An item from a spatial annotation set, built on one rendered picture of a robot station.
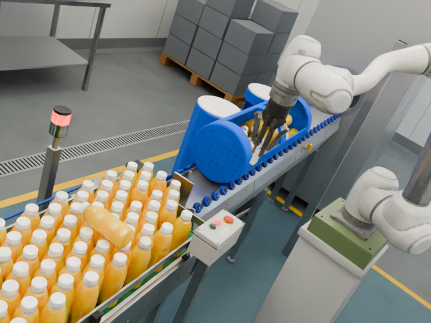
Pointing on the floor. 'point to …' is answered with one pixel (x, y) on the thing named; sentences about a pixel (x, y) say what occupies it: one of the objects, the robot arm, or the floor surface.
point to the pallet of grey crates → (228, 42)
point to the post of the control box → (199, 275)
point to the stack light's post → (49, 173)
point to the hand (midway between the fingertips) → (256, 154)
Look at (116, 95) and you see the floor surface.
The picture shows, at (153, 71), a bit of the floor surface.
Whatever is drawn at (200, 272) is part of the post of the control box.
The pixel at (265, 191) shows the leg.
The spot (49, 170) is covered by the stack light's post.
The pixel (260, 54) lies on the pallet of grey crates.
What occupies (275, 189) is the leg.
